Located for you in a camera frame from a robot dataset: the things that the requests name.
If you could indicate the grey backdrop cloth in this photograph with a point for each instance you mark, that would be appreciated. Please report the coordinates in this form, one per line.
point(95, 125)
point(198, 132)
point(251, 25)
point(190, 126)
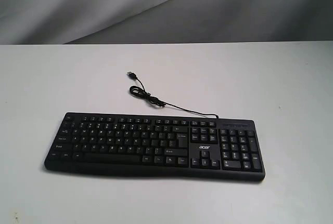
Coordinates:
point(164, 21)

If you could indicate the black acer keyboard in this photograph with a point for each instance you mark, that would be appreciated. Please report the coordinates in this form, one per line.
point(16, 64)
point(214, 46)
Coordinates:
point(156, 146)

